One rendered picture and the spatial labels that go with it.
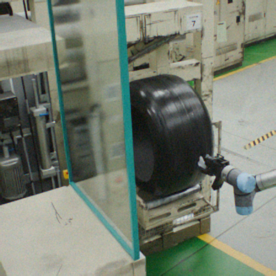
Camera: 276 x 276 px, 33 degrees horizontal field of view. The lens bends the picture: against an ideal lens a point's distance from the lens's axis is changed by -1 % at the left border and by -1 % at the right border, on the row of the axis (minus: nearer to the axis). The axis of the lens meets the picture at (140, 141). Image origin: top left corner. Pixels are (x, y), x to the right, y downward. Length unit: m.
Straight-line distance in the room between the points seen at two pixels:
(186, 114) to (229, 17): 5.09
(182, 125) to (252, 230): 1.78
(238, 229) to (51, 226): 2.31
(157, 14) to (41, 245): 1.36
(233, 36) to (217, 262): 4.54
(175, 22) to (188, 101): 0.49
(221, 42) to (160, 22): 4.69
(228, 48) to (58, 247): 6.00
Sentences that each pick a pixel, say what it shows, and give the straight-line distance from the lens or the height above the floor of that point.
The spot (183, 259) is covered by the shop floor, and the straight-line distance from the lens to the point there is 3.47.
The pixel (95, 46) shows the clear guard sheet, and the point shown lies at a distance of 1.34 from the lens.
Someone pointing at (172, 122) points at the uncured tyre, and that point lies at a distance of 2.15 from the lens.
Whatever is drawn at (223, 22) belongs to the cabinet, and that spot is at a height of 0.78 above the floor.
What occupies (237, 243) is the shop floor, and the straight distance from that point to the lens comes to 3.64.
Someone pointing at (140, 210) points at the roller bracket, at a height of 0.90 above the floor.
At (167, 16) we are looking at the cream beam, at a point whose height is 1.75.
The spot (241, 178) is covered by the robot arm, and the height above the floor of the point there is 1.23.
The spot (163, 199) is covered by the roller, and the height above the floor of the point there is 0.91.
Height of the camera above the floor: 2.22
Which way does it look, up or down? 26 degrees down
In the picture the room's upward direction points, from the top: 3 degrees counter-clockwise
